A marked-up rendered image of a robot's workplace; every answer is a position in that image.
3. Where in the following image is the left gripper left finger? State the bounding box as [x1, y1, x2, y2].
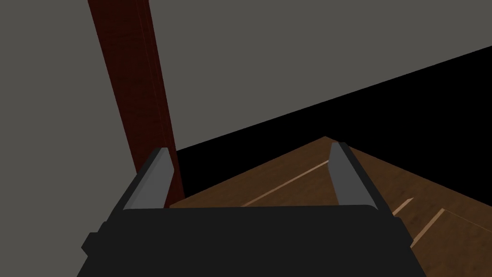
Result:
[122, 147, 175, 210]

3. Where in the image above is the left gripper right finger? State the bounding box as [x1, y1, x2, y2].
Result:
[328, 142, 390, 212]

